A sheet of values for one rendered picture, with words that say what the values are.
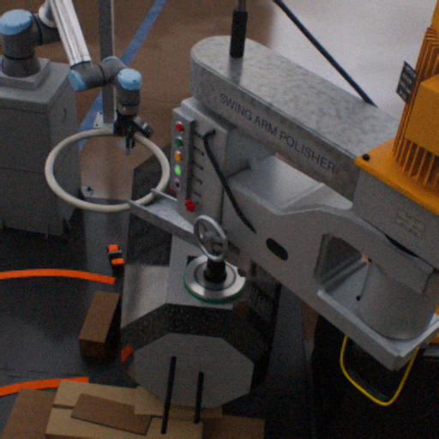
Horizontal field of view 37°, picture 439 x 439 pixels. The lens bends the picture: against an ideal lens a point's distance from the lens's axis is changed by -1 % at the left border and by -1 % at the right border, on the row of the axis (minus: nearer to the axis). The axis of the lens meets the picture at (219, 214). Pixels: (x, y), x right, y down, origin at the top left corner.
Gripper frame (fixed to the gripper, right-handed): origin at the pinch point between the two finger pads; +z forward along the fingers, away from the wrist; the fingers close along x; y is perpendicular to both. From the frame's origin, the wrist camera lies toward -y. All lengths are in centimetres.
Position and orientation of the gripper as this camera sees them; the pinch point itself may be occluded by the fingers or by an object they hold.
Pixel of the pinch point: (131, 149)
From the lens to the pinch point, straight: 286.6
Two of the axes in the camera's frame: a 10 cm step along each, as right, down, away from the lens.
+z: -1.2, 7.2, 6.8
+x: -3.1, 6.3, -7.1
